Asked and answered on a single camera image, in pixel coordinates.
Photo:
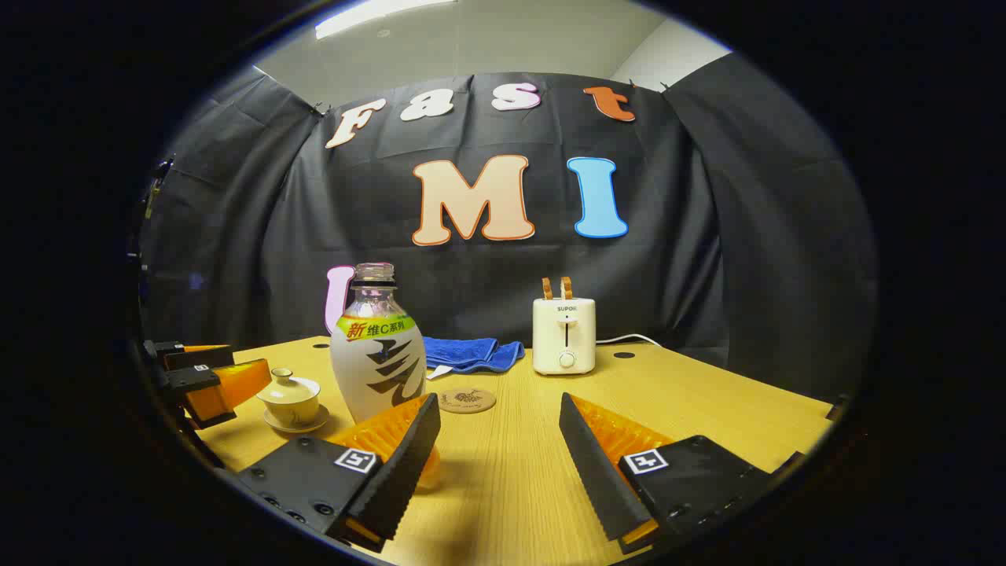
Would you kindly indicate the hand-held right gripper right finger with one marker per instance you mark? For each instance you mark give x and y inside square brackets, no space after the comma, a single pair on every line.
[593,472]

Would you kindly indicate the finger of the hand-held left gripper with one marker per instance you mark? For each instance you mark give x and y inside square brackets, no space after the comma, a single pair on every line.
[189,379]
[196,358]

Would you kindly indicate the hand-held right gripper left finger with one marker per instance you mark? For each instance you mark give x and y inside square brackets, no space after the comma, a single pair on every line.
[405,472]

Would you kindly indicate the round wooden coaster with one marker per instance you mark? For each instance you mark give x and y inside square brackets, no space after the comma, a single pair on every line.
[467,400]

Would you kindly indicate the white label water bottle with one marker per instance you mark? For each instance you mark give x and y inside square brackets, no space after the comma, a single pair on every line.
[377,369]

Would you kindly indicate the cream saucer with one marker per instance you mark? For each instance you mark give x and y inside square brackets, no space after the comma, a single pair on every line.
[314,425]

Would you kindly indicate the blue towel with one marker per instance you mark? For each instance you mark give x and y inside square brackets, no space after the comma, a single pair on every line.
[470,352]

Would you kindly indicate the white toaster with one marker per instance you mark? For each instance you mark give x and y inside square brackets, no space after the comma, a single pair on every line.
[563,334]

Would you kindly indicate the black backdrop cloth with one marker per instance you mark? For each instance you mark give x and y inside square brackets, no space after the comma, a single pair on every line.
[707,236]

